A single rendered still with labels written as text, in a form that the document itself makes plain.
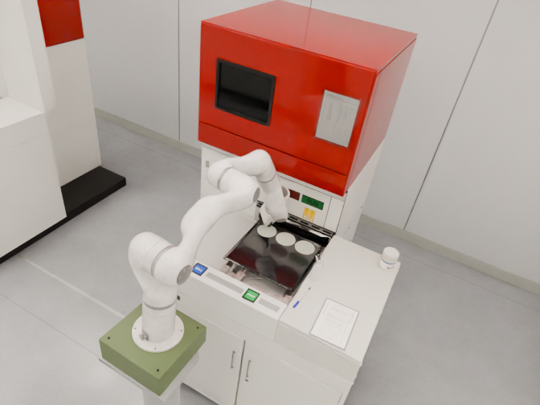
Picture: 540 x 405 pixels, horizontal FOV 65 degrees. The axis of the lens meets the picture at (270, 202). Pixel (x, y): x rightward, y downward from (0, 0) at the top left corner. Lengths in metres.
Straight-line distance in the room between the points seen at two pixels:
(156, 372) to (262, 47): 1.32
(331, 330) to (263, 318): 0.27
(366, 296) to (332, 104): 0.82
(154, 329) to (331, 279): 0.78
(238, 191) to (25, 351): 1.85
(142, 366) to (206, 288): 0.42
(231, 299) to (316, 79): 0.96
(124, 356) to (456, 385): 2.10
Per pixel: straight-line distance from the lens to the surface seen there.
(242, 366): 2.09
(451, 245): 3.83
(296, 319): 1.73
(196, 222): 1.45
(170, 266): 1.37
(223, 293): 1.79
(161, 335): 1.65
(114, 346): 1.69
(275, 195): 1.84
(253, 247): 2.07
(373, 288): 1.94
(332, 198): 2.04
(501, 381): 3.26
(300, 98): 1.84
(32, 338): 2.99
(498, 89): 3.26
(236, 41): 1.92
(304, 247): 2.13
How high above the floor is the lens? 2.31
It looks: 36 degrees down
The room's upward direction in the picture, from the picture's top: 9 degrees clockwise
